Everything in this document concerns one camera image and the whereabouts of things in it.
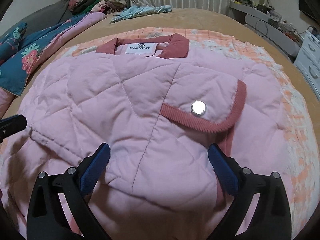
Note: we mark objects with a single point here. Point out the tan bed cover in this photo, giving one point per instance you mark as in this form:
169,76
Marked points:
196,24

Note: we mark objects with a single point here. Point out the light blue garment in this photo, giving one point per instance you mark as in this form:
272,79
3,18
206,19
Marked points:
136,11

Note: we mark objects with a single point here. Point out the black wall television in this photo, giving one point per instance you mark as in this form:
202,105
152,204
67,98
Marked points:
307,10

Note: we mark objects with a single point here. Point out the pink quilted jacket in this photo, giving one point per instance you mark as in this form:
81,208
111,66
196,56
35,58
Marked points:
159,113

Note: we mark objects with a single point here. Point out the blue floral pink quilt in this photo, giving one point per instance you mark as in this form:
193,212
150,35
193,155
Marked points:
34,49

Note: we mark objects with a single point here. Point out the orange plaid cartoon blanket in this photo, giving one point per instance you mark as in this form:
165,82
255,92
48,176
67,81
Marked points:
302,114

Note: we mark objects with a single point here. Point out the pile of clothes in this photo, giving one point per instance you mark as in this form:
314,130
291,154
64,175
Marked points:
78,7

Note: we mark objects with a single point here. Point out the grey white curved shelf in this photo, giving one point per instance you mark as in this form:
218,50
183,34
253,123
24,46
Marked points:
257,21

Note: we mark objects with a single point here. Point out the white drawer cabinet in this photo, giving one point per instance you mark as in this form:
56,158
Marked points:
307,61

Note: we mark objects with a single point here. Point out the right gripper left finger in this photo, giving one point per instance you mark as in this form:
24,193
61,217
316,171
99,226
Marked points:
46,218

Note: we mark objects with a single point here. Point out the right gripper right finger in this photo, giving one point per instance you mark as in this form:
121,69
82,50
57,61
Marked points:
271,218

